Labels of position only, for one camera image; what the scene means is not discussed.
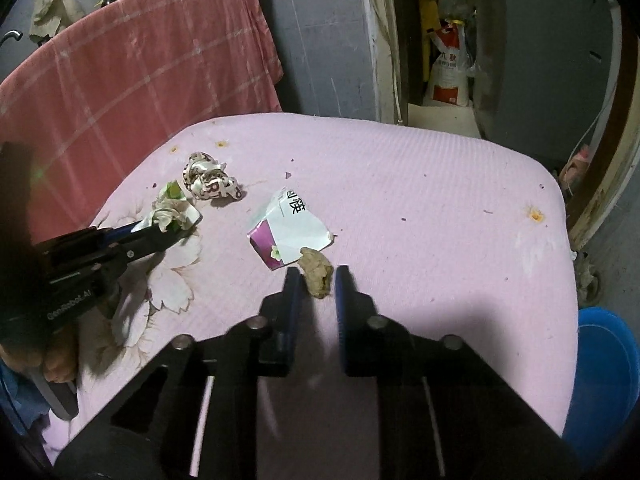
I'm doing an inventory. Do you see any brown peel piece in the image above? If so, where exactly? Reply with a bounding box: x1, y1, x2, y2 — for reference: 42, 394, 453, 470
298, 247, 334, 299

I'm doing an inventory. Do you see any green white wrapper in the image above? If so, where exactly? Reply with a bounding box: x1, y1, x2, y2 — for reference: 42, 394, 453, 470
132, 181, 202, 233

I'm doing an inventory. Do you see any left hand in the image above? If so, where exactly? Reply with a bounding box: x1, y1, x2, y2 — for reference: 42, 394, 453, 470
1, 325, 78, 384

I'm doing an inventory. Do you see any white purple torn packet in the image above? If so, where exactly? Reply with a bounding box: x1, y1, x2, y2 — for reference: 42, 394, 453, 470
247, 188, 333, 270

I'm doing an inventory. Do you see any white lettered crumpled wrapper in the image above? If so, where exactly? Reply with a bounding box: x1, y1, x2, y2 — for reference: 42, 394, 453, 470
182, 152, 243, 200

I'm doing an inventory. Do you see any pink floral tablecloth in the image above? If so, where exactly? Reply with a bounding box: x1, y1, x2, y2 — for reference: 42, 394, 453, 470
44, 113, 577, 455

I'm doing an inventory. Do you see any red checked cloth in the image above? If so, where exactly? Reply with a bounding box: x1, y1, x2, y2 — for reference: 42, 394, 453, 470
1, 0, 283, 242

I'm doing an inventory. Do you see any metal faucet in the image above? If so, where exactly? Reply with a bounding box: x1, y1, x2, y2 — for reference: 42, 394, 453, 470
0, 29, 23, 46

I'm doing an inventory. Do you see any beige hanging rag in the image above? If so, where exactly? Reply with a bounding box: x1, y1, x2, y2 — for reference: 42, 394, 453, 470
29, 0, 85, 46

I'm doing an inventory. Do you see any white red rice sack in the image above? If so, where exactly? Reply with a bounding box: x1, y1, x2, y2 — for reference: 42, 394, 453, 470
424, 20, 471, 107

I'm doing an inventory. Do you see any blue plastic basin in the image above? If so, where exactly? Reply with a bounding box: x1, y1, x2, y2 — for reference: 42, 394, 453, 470
563, 307, 639, 466

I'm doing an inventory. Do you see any yellow bag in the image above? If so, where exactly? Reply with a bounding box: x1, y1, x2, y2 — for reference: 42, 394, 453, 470
419, 0, 440, 82

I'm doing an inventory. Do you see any grey refrigerator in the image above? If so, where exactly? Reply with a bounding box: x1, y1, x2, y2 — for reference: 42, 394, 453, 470
473, 0, 613, 168

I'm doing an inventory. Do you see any wooden door frame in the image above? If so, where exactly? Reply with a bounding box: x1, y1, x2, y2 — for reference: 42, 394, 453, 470
362, 0, 408, 126

